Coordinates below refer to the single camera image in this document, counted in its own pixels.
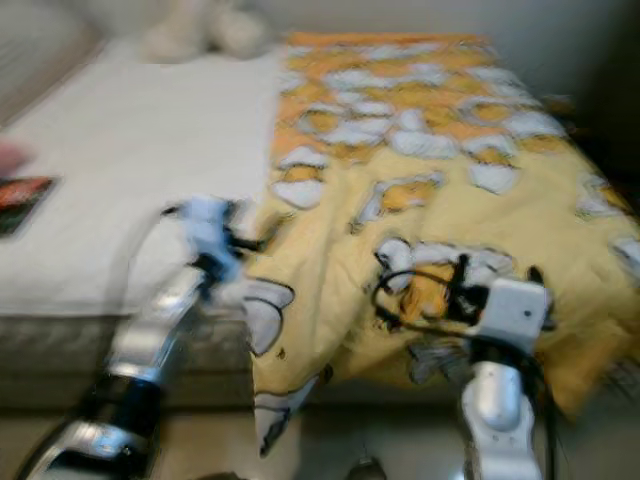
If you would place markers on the yellow egg print blanket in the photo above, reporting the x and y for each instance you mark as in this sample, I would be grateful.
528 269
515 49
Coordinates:
460 200

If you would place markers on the dark red green book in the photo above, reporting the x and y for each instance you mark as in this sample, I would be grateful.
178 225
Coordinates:
25 205

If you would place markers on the pink bunny print pillow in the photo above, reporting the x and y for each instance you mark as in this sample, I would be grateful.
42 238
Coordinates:
12 160

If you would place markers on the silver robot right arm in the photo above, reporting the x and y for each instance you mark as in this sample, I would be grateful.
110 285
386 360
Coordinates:
500 410

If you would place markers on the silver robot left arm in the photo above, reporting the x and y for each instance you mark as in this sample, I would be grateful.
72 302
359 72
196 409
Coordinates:
155 345

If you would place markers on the white bed mattress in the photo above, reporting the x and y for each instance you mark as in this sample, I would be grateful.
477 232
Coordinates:
140 200

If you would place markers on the dark robot right foot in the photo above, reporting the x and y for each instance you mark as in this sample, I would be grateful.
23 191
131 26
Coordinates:
365 470

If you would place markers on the cream plush toy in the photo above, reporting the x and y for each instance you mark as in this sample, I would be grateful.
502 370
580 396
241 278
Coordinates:
200 33

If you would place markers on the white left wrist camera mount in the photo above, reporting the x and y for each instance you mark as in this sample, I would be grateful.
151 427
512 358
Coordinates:
210 226

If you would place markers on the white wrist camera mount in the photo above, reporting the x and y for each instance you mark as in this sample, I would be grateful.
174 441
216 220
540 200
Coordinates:
515 310
210 226

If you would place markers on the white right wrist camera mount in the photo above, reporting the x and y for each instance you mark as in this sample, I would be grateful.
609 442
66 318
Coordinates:
515 310

